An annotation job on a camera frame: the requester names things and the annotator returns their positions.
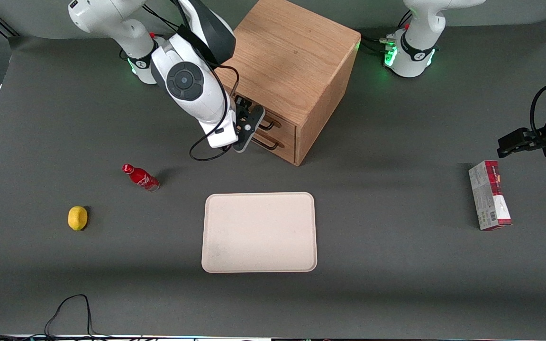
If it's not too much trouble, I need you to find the red cola bottle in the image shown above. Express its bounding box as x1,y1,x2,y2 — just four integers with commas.
122,163,160,192

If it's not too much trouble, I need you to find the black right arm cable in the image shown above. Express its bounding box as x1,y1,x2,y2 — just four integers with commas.
173,0,240,162

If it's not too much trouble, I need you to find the black looped table cable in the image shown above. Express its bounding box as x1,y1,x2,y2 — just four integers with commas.
45,294,94,338

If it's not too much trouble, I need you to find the yellow lemon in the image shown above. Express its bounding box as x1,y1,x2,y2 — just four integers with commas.
68,206,88,231

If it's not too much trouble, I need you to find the beige rectangular tray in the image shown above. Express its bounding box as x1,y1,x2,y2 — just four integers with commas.
201,192,318,273

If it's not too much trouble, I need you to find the wooden drawer with rails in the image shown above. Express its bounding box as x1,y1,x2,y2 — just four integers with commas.
261,110,297,144

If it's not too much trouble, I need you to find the black base cable bundle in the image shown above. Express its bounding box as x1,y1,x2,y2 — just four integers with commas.
359,34,399,55

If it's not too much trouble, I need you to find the grey and red carton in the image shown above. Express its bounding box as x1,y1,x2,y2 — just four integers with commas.
468,160,512,231

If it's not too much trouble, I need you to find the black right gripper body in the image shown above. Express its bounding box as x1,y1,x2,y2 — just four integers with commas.
234,95,251,118

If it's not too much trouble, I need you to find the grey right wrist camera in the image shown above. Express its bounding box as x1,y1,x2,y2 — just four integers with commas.
231,105,266,153

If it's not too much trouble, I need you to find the thin black base cable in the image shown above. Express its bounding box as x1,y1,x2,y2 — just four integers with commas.
142,4,181,34

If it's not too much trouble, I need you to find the wooden drawer cabinet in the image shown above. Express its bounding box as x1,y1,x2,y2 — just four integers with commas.
216,0,362,166

